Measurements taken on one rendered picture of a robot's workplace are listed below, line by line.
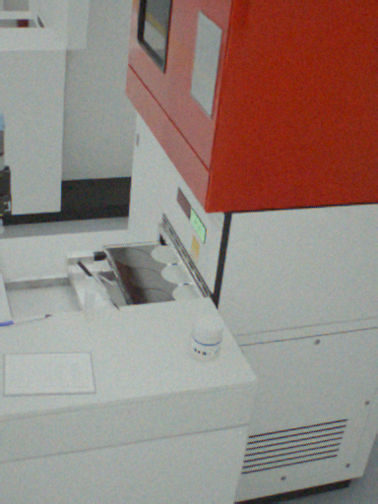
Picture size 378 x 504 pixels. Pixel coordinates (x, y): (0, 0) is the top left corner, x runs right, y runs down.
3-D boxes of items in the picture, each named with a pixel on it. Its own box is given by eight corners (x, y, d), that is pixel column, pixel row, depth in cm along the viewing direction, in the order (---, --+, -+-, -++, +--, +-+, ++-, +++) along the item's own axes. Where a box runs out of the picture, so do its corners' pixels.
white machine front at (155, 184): (136, 199, 292) (145, 94, 271) (213, 338, 228) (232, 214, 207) (128, 200, 291) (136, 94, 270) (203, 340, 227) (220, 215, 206)
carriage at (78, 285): (90, 264, 248) (91, 256, 246) (120, 337, 219) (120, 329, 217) (64, 266, 245) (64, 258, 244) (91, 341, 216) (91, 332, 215)
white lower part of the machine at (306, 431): (272, 354, 357) (305, 189, 314) (358, 492, 293) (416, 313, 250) (115, 375, 335) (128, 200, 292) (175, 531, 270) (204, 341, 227)
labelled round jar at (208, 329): (213, 342, 203) (218, 311, 198) (222, 359, 197) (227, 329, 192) (186, 346, 201) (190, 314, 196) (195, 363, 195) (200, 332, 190)
